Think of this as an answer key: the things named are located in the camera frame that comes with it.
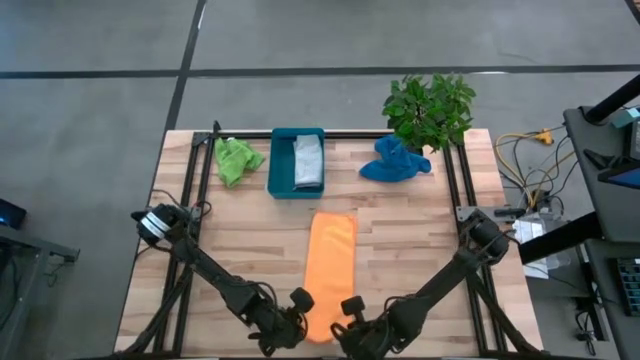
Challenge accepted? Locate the grey metal shelf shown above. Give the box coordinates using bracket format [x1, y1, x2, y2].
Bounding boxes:
[0, 224, 81, 360]

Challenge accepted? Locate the blue lit black device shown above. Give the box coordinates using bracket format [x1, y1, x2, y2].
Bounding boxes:
[0, 197, 28, 231]

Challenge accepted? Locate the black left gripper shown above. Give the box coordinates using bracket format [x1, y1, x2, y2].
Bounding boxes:
[247, 299, 310, 358]

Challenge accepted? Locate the backlit black keyboard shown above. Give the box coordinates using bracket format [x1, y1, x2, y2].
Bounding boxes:
[608, 256, 640, 317]

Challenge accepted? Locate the orange microfiber towel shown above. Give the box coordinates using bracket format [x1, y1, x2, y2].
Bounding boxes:
[302, 211, 359, 345]

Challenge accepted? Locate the tablet with blue screen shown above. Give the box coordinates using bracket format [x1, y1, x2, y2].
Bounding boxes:
[597, 158, 640, 191]

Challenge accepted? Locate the blue microfiber towel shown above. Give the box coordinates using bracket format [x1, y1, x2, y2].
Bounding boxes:
[358, 133, 433, 184]

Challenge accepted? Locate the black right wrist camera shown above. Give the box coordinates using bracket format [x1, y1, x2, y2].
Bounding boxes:
[340, 294, 368, 325]

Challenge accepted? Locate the small black desk item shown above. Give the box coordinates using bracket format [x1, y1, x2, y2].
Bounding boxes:
[582, 148, 610, 170]

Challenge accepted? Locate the green leafy potted tree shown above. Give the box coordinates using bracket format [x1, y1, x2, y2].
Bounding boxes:
[381, 72, 477, 154]

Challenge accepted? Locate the black slanted pole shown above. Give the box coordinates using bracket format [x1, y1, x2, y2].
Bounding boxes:
[584, 73, 640, 125]

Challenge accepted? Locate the teal plastic bin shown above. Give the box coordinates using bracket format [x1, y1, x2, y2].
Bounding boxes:
[266, 127, 327, 201]

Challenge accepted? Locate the green microfiber towel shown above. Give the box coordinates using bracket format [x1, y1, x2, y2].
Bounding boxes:
[213, 137, 266, 189]

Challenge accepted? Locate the grey metal mounting plate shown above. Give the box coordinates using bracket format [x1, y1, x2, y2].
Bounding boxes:
[455, 204, 514, 224]

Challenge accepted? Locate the black desk beam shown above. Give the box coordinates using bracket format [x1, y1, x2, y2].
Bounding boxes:
[517, 212, 604, 265]

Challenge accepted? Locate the grey microfiber towel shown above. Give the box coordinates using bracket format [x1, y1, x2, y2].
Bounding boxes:
[292, 133, 325, 190]

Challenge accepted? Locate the dark grey desk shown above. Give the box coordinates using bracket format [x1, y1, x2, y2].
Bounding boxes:
[584, 238, 640, 360]
[563, 104, 640, 244]

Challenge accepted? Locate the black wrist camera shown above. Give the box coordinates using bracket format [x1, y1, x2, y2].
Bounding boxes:
[289, 286, 316, 314]
[340, 294, 368, 325]

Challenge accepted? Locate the yellow cable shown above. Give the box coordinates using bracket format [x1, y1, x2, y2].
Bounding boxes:
[494, 127, 576, 209]

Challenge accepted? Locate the white paper sheet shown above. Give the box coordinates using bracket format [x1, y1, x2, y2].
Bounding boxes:
[512, 219, 571, 279]

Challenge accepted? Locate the black aluminium table frame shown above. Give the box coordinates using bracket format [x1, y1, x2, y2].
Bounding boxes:
[117, 119, 539, 359]

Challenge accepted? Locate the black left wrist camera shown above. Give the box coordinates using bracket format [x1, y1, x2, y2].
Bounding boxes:
[289, 286, 316, 314]

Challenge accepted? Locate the small teal box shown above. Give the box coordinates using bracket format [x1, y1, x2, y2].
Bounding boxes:
[610, 106, 640, 130]

